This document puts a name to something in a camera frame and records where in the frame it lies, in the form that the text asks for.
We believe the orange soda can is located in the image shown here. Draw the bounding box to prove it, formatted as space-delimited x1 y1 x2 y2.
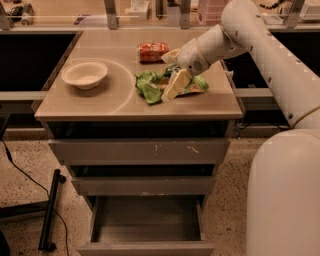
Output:
137 42 169 63

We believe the white box on shelf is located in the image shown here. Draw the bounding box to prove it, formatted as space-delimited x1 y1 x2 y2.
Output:
128 0 150 20

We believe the green rice chip bag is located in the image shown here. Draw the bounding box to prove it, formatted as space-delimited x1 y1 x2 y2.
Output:
135 64 209 105

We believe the middle drawer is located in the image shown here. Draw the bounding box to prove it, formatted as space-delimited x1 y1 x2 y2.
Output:
71 176 214 196

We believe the black floor cable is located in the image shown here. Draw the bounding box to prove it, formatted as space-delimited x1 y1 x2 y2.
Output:
0 139 71 256

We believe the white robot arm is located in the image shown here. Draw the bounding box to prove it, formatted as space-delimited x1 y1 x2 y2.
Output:
162 0 320 256

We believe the pink stacked box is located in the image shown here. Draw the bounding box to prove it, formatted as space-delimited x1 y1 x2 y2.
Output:
197 0 229 25

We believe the open bottom drawer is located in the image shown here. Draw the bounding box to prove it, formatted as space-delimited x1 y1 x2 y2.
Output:
77 196 214 256

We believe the white bowl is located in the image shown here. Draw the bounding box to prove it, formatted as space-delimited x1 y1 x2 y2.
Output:
61 60 108 90

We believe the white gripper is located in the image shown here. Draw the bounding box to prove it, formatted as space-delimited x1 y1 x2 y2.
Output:
161 39 210 102

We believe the grey drawer cabinet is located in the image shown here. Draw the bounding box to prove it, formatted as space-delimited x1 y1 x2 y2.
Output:
34 29 244 256

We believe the top drawer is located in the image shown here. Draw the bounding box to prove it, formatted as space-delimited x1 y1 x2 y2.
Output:
49 138 229 166

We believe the black stand leg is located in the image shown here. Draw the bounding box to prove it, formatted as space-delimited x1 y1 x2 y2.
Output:
38 169 66 252

